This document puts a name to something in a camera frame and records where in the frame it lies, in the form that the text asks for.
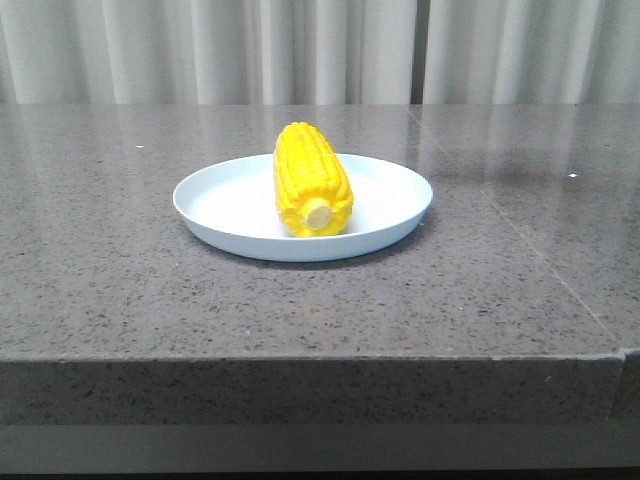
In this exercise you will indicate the yellow corn cob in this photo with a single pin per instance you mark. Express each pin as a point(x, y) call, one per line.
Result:
point(313, 194)

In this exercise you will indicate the light blue round plate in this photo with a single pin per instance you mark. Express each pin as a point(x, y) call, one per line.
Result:
point(231, 206)

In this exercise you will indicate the right white curtain panel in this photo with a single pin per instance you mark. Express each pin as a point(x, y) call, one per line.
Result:
point(541, 52)

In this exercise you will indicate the white curtain panel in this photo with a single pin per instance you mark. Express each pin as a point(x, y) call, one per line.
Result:
point(208, 52)
point(541, 52)

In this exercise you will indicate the left white curtain panel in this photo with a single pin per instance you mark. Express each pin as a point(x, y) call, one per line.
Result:
point(208, 52)

